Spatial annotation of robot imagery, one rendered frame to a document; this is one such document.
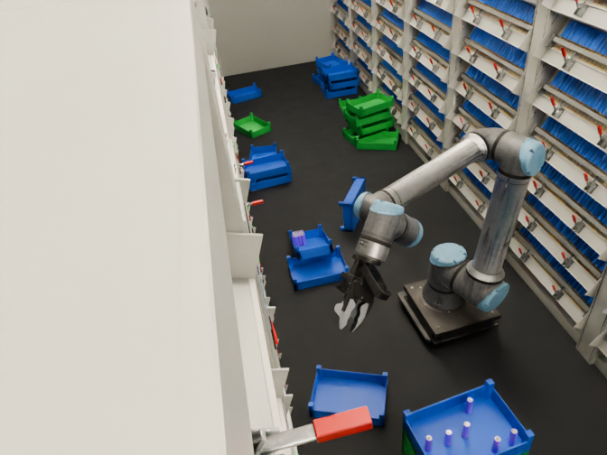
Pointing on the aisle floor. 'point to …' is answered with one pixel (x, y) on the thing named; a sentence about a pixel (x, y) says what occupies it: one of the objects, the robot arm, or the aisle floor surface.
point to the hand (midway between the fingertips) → (349, 327)
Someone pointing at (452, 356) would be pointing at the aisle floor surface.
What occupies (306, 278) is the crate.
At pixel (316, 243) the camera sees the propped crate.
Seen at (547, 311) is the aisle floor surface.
